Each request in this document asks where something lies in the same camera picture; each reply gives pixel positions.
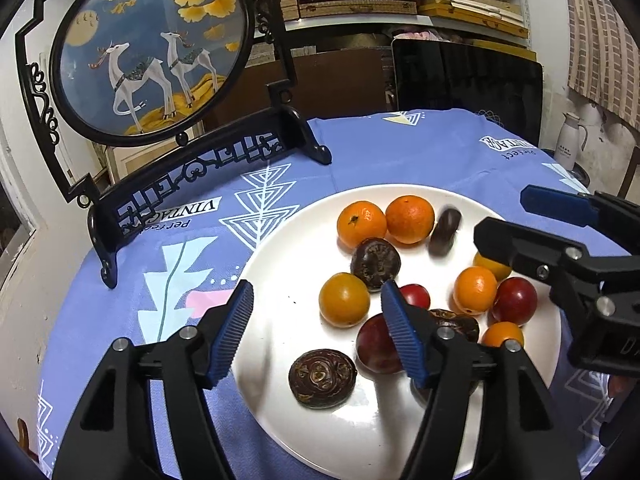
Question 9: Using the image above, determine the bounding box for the round deer painting table screen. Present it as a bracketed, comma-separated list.
[14, 0, 332, 289]

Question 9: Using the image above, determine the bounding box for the small bright red plum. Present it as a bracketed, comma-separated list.
[400, 283, 432, 311]

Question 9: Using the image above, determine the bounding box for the large orange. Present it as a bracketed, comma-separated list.
[384, 195, 435, 245]

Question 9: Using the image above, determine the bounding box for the white oval plate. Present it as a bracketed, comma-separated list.
[231, 183, 566, 480]

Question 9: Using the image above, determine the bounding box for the blue patterned tablecloth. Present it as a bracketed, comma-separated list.
[37, 107, 616, 480]

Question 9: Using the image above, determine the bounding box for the white jug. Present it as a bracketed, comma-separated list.
[555, 111, 588, 171]

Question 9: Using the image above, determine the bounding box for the black chair back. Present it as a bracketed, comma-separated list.
[391, 36, 544, 147]

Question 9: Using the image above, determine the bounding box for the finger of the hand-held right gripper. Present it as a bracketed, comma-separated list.
[520, 184, 640, 251]
[473, 217, 640, 333]

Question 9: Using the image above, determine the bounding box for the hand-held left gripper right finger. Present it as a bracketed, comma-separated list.
[381, 281, 583, 480]

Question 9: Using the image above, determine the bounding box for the dark red plum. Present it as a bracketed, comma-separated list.
[356, 313, 405, 376]
[490, 276, 539, 327]

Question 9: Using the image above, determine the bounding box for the brown cabinet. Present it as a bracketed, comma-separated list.
[200, 47, 398, 131]

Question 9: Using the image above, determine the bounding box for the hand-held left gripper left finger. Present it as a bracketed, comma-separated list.
[52, 280, 255, 480]

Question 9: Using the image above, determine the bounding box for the checkered curtain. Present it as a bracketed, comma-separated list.
[562, 0, 640, 128]

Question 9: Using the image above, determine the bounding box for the small yellow orange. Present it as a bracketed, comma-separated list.
[473, 252, 512, 282]

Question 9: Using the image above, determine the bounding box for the dark brown chestnut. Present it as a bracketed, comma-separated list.
[288, 348, 357, 409]
[350, 238, 402, 292]
[427, 308, 481, 343]
[428, 207, 462, 257]

